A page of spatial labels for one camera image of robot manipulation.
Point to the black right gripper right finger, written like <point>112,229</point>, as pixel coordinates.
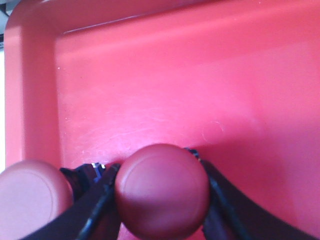
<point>233,216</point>

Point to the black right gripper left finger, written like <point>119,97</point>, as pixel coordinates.
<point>93,215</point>

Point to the red mushroom push button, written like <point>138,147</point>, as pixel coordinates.
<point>33,193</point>

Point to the red push button top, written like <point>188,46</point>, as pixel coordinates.
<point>162,193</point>

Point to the red plastic bin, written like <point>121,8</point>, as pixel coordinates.
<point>238,80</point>

